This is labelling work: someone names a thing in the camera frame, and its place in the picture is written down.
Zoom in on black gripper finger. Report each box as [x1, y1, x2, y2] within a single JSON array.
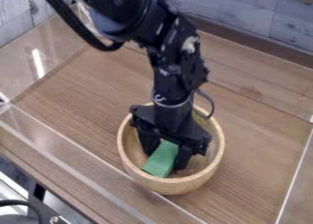
[[136, 123, 162, 155], [174, 144, 192, 170]]

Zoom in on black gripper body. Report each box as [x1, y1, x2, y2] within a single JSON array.
[[128, 94, 213, 157]]

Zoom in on green rectangular stick block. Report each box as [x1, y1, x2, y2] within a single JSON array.
[[140, 140, 178, 178]]

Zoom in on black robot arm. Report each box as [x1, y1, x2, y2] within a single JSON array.
[[45, 0, 211, 170]]

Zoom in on round wooden bowl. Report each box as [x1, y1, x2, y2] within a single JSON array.
[[118, 107, 225, 195]]

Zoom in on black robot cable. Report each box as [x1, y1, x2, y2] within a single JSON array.
[[191, 89, 217, 121]]

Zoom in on clear acrylic enclosure walls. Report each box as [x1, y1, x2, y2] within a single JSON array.
[[0, 18, 313, 224]]

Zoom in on black table frame leg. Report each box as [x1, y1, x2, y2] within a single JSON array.
[[28, 181, 71, 224]]

